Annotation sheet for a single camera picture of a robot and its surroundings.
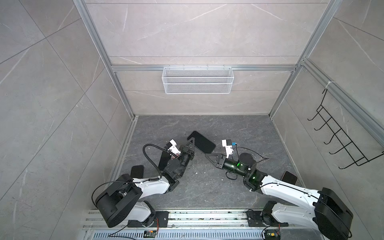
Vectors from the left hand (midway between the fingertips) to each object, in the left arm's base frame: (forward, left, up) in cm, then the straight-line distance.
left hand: (195, 136), depth 73 cm
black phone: (-1, -3, -4) cm, 5 cm away
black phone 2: (-13, -56, -27) cm, 64 cm away
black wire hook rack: (-14, -63, +8) cm, 65 cm away
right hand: (-9, -4, -4) cm, 11 cm away
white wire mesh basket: (+46, -3, +2) cm, 46 cm away
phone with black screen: (-4, +37, -30) cm, 48 cm away
